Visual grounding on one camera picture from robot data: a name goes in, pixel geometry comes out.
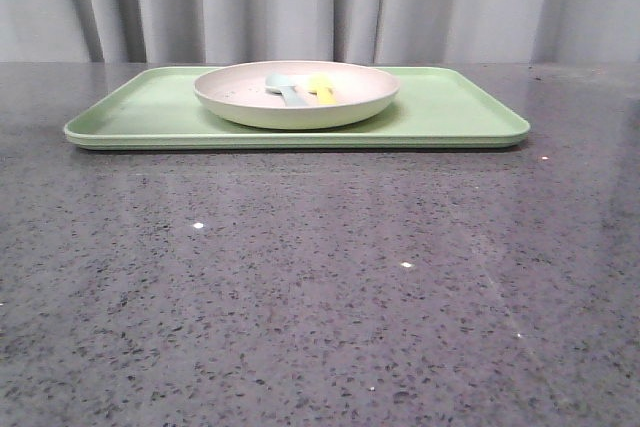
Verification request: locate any light blue plastic spoon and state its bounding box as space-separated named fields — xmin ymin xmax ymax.
xmin=265 ymin=73 xmax=308 ymax=107

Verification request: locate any yellow plastic fork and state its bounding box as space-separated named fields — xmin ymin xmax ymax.
xmin=307 ymin=74 xmax=337 ymax=105

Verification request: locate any light green rectangular tray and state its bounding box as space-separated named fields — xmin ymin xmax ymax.
xmin=64 ymin=66 xmax=530 ymax=150

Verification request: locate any pale pink round plate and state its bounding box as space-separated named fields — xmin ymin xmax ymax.
xmin=194 ymin=60 xmax=400 ymax=130

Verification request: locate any grey pleated curtain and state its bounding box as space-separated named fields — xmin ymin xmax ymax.
xmin=1 ymin=0 xmax=639 ymax=65

